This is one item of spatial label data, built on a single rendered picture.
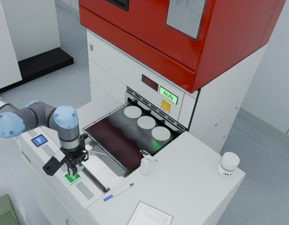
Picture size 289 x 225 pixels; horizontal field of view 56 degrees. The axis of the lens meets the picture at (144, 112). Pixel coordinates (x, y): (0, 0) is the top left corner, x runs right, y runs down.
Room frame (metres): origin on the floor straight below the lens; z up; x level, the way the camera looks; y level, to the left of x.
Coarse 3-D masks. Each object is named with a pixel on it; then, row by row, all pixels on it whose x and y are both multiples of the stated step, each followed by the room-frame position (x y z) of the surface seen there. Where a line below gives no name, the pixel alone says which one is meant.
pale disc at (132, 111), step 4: (128, 108) 1.15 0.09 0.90; (132, 108) 1.16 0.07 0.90; (136, 108) 1.16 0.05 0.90; (124, 112) 1.11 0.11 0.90; (128, 112) 1.12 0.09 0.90; (132, 112) 1.12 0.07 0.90; (136, 112) 1.13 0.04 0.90; (140, 112) 1.13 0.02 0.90; (128, 116) 1.09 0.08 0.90; (132, 116) 1.09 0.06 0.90; (136, 116) 1.10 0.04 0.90
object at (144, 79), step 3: (144, 78) 1.17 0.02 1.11; (147, 78) 1.16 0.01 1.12; (144, 81) 1.17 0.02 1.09; (147, 81) 1.16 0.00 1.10; (150, 81) 1.15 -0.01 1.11; (147, 84) 1.16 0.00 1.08; (150, 84) 1.14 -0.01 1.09; (153, 84) 1.13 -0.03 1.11; (156, 84) 1.12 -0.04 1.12; (153, 87) 1.13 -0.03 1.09; (156, 87) 1.12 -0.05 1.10; (156, 90) 1.12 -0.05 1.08
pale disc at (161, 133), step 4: (156, 128) 1.02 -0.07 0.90; (160, 128) 1.03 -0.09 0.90; (164, 128) 1.03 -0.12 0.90; (152, 132) 0.99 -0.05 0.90; (156, 132) 0.99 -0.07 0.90; (160, 132) 1.00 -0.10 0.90; (164, 132) 1.00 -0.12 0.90; (168, 132) 1.00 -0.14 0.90; (156, 136) 0.97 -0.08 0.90; (160, 136) 0.97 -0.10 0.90; (164, 136) 0.97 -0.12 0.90; (168, 136) 0.98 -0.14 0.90; (160, 140) 0.94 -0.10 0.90; (164, 140) 0.94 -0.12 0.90
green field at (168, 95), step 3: (162, 90) 1.09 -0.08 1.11; (165, 90) 1.08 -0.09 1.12; (162, 93) 1.09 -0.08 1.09; (165, 93) 1.08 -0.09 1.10; (168, 93) 1.07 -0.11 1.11; (165, 96) 1.07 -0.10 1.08; (168, 96) 1.06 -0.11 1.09; (171, 96) 1.05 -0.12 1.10; (174, 96) 1.04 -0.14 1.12; (171, 99) 1.05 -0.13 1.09; (174, 99) 1.04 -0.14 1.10; (174, 102) 1.04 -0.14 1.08
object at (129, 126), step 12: (108, 120) 1.04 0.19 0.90; (120, 120) 1.05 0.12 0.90; (132, 120) 1.06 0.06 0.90; (156, 120) 1.08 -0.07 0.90; (96, 132) 0.94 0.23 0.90; (108, 132) 0.95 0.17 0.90; (120, 132) 0.96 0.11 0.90; (132, 132) 0.97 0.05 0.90; (144, 132) 0.98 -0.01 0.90; (108, 144) 0.87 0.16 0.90; (120, 144) 0.88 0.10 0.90; (132, 144) 0.89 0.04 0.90; (144, 144) 0.90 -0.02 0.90; (156, 144) 0.91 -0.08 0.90; (120, 156) 0.81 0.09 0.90; (132, 156) 0.82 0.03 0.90; (132, 168) 0.75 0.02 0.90
